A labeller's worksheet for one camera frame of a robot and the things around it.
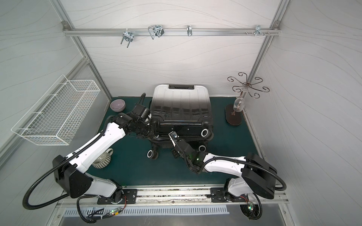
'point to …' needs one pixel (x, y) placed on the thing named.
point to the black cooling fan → (250, 211)
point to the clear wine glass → (238, 104)
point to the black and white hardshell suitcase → (185, 109)
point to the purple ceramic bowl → (118, 105)
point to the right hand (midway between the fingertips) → (173, 141)
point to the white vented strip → (103, 212)
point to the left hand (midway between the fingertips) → (157, 134)
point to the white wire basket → (56, 118)
